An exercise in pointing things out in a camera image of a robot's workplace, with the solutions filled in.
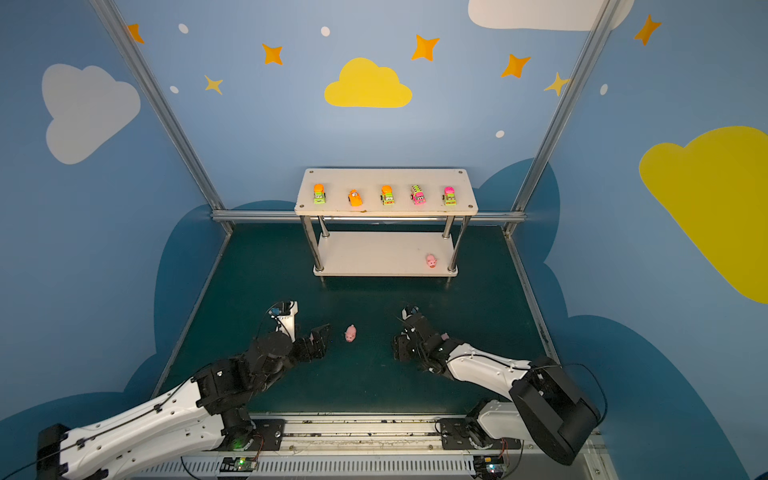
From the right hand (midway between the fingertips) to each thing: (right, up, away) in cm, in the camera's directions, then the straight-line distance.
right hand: (403, 338), depth 89 cm
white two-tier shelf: (-4, +26, +16) cm, 30 cm away
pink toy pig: (+10, +23, +13) cm, 28 cm away
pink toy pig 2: (-16, +1, +2) cm, 16 cm away
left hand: (-21, +6, -14) cm, 27 cm away
